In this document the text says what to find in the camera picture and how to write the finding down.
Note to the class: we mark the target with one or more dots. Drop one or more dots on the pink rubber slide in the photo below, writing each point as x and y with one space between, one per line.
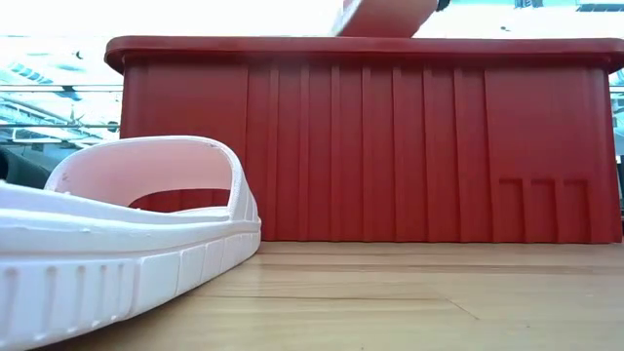
385 19
73 273

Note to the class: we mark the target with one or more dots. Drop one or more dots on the black rubber slide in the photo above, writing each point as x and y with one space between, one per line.
19 170

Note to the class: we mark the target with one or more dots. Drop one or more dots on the red plastic bin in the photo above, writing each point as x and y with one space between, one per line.
390 146

